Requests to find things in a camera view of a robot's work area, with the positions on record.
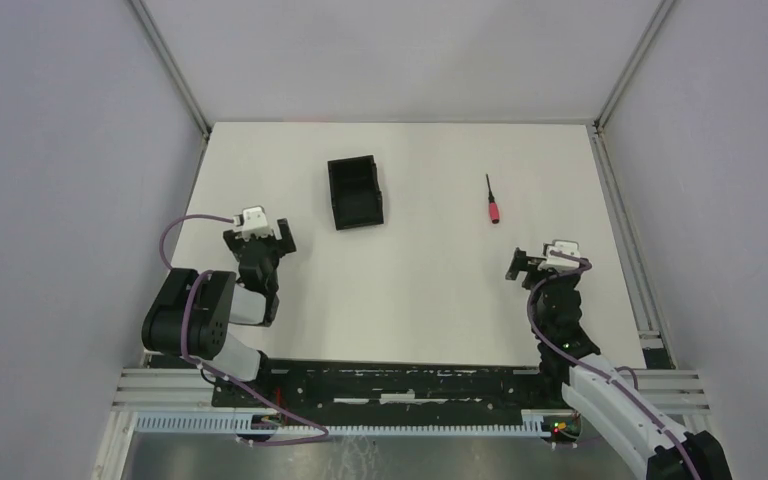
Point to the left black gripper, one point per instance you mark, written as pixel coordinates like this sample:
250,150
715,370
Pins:
280,248

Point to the red handled screwdriver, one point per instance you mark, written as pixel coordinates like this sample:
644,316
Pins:
493,209

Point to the aluminium frame rail front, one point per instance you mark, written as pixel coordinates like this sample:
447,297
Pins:
674,392

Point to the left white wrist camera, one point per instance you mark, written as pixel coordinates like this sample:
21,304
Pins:
252,223

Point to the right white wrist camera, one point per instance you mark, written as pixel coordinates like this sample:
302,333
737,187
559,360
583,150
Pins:
560,256

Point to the white slotted cable duct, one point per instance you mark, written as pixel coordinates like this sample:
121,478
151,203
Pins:
530,426

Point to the aluminium corner post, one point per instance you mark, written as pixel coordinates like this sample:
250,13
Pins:
155,38
643,45

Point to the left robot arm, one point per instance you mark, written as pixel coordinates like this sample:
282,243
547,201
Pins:
190,317

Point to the black plastic bin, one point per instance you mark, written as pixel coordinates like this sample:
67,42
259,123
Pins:
355,194

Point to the right side aluminium rail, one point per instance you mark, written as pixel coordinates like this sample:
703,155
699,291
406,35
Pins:
647,317

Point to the right aluminium corner post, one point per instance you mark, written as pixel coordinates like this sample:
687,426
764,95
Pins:
643,45

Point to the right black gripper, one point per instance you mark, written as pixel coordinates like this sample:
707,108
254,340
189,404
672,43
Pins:
520,263

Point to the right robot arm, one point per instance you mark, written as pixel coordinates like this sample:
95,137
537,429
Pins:
652,444

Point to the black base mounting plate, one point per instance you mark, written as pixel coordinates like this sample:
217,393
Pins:
362,394

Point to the left aluminium corner post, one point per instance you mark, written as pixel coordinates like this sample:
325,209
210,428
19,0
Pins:
155,38

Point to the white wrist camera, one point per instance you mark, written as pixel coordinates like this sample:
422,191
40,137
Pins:
252,223
560,256

